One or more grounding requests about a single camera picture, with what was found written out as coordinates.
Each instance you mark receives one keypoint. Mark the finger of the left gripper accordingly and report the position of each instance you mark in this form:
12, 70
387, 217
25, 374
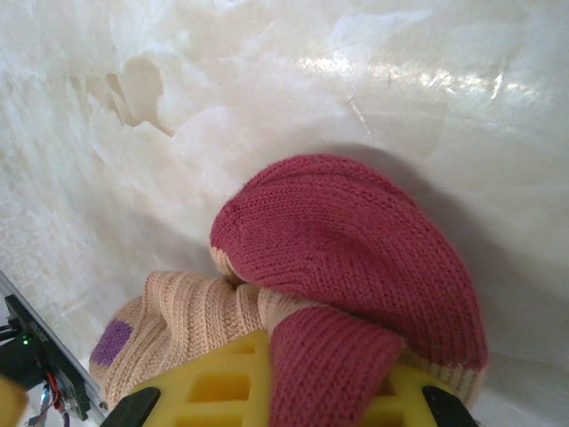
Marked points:
11, 405

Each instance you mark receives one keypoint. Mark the aluminium mounting rail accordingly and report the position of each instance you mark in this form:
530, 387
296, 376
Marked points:
58, 342

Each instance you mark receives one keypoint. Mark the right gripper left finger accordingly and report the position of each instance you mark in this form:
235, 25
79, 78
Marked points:
213, 391

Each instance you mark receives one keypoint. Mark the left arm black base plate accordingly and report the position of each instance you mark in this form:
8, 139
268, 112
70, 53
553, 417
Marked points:
71, 387

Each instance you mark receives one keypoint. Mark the beige sock with red toe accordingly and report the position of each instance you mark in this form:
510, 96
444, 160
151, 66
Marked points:
333, 244

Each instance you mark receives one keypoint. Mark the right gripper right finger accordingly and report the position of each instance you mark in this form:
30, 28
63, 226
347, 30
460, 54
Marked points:
427, 400

